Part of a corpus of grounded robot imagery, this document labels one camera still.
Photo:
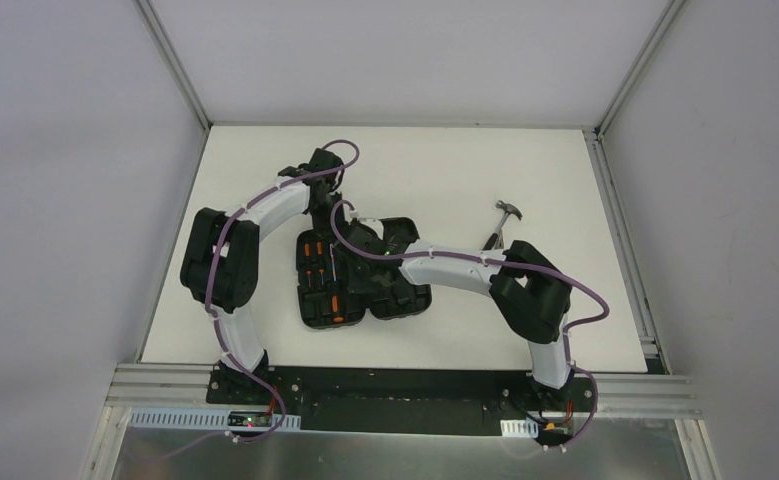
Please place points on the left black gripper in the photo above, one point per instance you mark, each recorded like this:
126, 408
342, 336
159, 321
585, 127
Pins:
322, 216

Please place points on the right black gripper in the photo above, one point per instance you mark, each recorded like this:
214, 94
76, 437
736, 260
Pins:
357, 263

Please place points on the black plastic tool case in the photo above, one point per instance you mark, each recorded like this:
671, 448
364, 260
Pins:
402, 300

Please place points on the small orange black screwdriver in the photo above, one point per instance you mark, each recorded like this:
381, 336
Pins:
307, 264

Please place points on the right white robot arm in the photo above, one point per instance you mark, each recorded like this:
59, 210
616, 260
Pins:
527, 289

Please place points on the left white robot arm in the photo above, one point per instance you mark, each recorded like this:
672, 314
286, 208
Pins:
220, 267

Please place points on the flat screwdriver in case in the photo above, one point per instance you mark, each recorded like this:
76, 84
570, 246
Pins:
338, 315

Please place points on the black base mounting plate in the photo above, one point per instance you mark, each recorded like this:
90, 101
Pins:
400, 401

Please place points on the hammer with black handle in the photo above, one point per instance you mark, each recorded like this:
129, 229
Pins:
496, 238

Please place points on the right white cable duct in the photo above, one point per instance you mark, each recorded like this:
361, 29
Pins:
524, 428

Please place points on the white cable duct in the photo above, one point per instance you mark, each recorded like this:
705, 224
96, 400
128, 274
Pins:
212, 420
524, 428

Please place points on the aluminium frame rail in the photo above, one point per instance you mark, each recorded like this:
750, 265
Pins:
620, 395

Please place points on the left white cable duct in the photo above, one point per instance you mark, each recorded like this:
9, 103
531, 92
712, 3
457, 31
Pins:
212, 420

